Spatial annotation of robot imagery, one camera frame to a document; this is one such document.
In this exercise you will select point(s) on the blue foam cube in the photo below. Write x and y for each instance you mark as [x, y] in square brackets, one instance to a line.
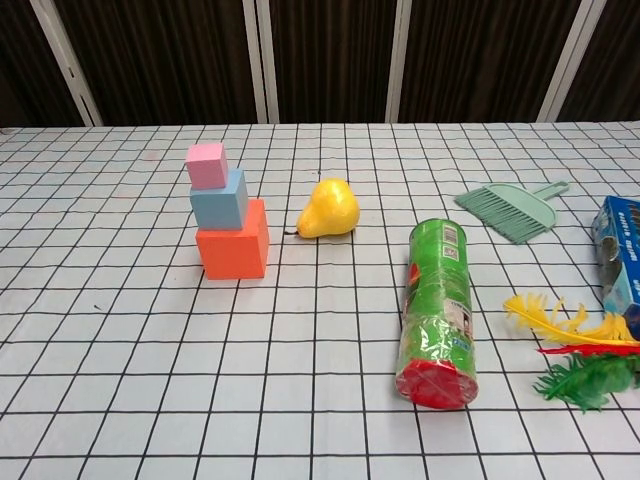
[215, 207]

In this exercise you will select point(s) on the small pink cube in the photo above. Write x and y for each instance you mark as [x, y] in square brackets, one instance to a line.
[205, 167]

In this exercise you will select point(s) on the yellow pear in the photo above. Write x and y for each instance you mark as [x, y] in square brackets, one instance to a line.
[330, 210]

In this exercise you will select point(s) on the large orange foam block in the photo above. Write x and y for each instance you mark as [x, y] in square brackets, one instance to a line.
[230, 252]

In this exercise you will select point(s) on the green chip can red lid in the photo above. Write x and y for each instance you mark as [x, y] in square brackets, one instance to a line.
[440, 310]

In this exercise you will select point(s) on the white black-grid tablecloth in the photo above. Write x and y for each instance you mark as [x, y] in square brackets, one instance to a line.
[320, 425]

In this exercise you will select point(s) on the mint green hand brush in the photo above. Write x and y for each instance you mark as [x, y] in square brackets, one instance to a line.
[515, 210]

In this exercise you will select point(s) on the black pleated curtain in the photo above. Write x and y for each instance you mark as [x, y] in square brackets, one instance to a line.
[160, 50]

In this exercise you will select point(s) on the blue cardboard box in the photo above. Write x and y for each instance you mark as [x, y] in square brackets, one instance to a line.
[622, 250]

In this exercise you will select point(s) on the colourful feather shuttlecock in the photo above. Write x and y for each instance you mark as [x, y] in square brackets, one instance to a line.
[595, 375]

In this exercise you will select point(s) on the white partition post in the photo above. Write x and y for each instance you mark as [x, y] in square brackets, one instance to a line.
[570, 60]
[265, 60]
[402, 60]
[67, 62]

